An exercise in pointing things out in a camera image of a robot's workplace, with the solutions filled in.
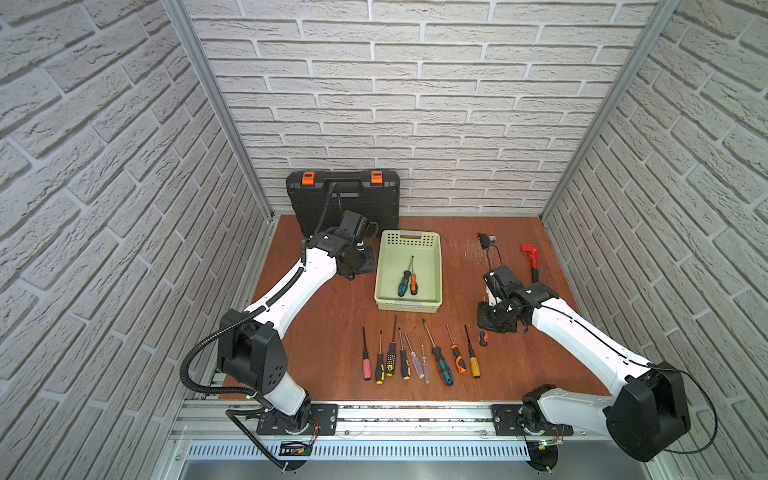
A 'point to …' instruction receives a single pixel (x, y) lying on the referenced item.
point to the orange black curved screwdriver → (459, 361)
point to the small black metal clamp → (486, 240)
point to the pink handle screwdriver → (367, 368)
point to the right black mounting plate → (506, 424)
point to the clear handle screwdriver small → (425, 366)
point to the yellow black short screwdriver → (404, 364)
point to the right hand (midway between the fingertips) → (486, 323)
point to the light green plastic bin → (397, 249)
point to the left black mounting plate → (325, 416)
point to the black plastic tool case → (319, 198)
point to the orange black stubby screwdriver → (413, 284)
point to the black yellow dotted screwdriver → (391, 353)
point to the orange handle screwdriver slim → (484, 336)
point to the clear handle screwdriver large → (415, 362)
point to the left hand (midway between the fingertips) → (376, 259)
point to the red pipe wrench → (533, 254)
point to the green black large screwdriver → (444, 370)
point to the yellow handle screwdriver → (474, 364)
